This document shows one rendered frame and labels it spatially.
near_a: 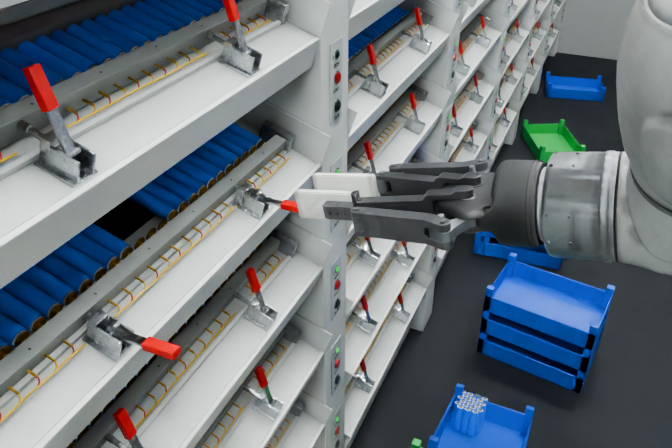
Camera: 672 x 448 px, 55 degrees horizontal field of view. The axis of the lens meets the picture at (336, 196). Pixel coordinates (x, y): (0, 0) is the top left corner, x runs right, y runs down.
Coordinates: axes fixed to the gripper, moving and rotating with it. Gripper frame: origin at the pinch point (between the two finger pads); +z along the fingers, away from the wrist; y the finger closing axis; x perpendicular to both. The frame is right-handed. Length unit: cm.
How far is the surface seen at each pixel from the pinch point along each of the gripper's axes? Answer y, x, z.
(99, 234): 9.3, 0.8, 24.5
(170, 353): 18.2, 6.8, 9.3
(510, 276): -112, 86, 15
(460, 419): -62, 96, 17
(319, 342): -25, 43, 25
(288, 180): -17.4, 7.3, 17.8
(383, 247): -58, 44, 27
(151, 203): 1.4, 1.2, 24.2
